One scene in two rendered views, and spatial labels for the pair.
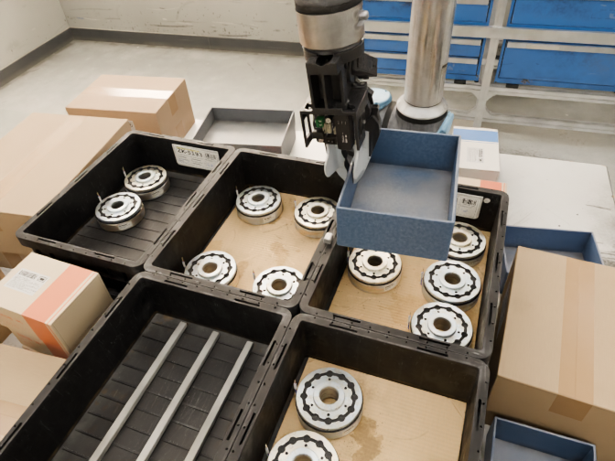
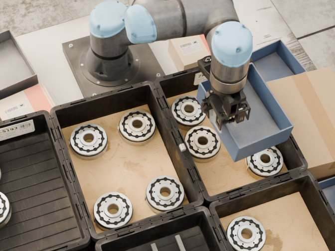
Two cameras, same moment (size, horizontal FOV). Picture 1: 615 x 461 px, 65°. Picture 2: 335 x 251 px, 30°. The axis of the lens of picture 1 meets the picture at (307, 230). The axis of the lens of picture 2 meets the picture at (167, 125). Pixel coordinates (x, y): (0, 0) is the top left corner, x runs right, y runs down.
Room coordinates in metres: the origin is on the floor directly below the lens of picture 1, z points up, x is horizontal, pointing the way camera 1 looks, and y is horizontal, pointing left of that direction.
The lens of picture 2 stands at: (0.17, 0.60, 2.39)
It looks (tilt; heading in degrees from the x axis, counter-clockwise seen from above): 60 degrees down; 309
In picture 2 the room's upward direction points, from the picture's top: 7 degrees clockwise
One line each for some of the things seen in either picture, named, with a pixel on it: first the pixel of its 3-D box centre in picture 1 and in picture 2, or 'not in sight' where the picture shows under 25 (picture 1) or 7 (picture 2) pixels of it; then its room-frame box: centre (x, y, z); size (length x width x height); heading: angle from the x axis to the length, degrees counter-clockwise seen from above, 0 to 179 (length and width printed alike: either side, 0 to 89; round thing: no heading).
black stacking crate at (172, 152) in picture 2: (264, 236); (124, 164); (0.72, 0.09, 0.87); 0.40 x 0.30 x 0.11; 157
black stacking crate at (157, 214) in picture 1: (142, 209); (14, 198); (0.84, 0.36, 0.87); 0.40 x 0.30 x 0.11; 157
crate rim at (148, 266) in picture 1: (262, 218); (124, 156); (0.72, 0.09, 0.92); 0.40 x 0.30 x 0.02; 157
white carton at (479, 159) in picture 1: (472, 160); not in sight; (1.09, -0.47, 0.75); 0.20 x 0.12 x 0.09; 163
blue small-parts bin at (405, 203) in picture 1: (401, 187); (243, 111); (0.55, -0.14, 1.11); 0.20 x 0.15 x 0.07; 162
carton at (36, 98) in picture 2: not in sight; (27, 113); (1.09, 0.14, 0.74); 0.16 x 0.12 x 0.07; 76
